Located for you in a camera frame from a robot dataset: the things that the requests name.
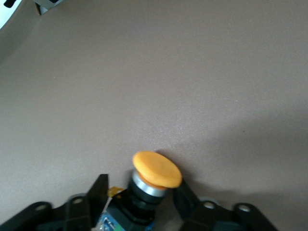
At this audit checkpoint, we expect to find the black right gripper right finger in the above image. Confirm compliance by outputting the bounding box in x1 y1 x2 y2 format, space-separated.
172 180 281 231

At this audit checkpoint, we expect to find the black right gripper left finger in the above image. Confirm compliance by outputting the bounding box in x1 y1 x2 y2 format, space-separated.
0 173 109 231

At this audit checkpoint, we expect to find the yellow push button switch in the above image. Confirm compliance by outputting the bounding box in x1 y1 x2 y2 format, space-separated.
95 151 183 231

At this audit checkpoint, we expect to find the white metal table bracket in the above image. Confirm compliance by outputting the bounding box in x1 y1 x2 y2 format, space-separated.
33 0 64 15

